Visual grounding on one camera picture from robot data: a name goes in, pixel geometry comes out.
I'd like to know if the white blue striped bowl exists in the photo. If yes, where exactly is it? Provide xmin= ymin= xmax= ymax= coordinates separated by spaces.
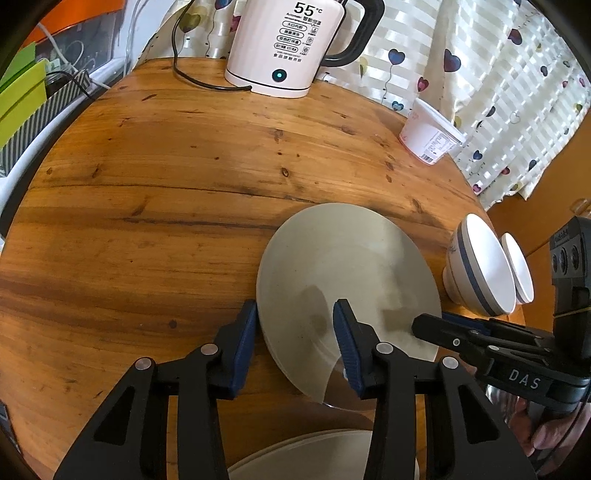
xmin=443 ymin=213 xmax=517 ymax=317

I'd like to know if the white plate at bottom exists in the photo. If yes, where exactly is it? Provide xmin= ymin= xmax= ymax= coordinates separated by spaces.
xmin=228 ymin=429 xmax=373 ymax=480

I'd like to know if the small white bowl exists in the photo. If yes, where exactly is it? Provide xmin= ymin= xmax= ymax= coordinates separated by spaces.
xmin=500 ymin=233 xmax=535 ymax=304

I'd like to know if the white plastic yogurt cup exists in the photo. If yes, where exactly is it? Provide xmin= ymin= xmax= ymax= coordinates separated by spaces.
xmin=399 ymin=98 xmax=466 ymax=165

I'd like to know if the grey round plate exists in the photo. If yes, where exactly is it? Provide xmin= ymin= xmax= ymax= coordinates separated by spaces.
xmin=256 ymin=203 xmax=442 ymax=411

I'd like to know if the heart pattern curtain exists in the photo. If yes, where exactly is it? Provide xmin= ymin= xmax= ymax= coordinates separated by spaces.
xmin=126 ymin=1 xmax=590 ymax=208

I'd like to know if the orange plastic tray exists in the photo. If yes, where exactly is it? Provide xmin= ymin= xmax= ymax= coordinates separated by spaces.
xmin=40 ymin=0 xmax=125 ymax=34

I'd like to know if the lime green box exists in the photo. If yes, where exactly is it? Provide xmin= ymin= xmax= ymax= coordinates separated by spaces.
xmin=0 ymin=60 xmax=47 ymax=148

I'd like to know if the white electric kettle black handle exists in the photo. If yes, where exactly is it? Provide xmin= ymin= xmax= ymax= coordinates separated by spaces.
xmin=224 ymin=0 xmax=385 ymax=99

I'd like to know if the person's right hand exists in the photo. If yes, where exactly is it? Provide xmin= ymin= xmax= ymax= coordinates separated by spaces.
xmin=509 ymin=398 xmax=590 ymax=471

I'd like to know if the black kettle power cable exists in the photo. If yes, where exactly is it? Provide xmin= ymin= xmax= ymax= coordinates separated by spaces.
xmin=171 ymin=0 xmax=254 ymax=92

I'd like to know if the dark green flat box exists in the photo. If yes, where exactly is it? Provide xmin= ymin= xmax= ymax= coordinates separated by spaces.
xmin=0 ymin=42 xmax=36 ymax=92

